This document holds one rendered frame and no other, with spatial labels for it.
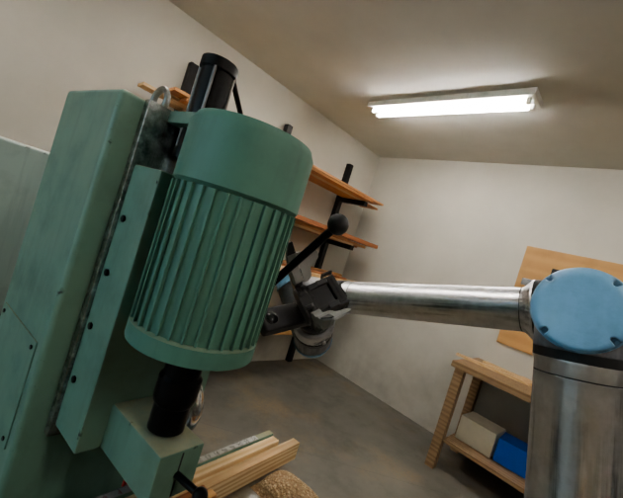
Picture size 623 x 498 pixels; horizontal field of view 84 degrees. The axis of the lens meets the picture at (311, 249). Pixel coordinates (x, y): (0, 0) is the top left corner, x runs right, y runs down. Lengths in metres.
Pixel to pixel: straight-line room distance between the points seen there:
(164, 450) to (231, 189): 0.35
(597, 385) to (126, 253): 0.66
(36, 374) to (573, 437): 0.75
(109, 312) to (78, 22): 2.46
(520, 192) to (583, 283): 3.26
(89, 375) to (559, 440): 0.65
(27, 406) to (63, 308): 0.15
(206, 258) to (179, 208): 0.07
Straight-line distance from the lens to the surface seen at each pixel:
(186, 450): 0.57
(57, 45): 2.84
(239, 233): 0.42
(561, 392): 0.61
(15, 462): 0.76
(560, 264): 3.59
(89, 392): 0.62
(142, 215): 0.55
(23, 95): 2.77
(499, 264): 3.70
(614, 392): 0.62
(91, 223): 0.62
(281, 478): 0.81
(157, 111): 0.62
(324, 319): 0.54
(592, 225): 3.66
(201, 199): 0.43
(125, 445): 0.61
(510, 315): 0.76
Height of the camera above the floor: 1.38
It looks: 1 degrees down
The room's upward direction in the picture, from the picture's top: 17 degrees clockwise
